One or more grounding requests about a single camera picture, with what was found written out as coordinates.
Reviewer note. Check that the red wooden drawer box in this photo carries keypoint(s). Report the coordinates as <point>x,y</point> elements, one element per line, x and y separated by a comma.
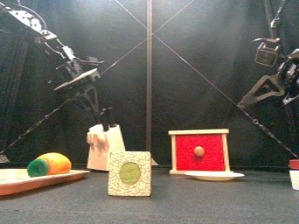
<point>188,157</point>

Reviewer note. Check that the vertical metal frame pole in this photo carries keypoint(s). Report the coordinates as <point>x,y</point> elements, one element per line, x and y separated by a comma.
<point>149,87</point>

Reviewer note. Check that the red and white block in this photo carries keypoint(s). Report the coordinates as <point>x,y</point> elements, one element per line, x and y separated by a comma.
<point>294,178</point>

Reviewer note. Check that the white wooden knife block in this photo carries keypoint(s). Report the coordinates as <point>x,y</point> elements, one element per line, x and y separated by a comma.
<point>105,148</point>

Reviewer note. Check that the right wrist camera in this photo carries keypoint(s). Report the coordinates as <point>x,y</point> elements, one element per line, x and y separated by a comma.
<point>266,57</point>

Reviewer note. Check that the white plate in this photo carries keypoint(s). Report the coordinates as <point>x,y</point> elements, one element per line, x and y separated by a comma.
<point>214,176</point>

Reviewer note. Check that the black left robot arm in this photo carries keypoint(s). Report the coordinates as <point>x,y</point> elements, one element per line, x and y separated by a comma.
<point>23,20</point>

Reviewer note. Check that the metal frame bracket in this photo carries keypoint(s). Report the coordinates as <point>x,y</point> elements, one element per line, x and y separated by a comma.
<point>3,159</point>
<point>154,162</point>

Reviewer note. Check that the green patterned card box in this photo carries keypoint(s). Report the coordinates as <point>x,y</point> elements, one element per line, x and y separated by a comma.
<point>130,173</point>

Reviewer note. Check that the pink cutting board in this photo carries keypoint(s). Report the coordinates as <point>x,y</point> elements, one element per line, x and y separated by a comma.
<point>39,180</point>

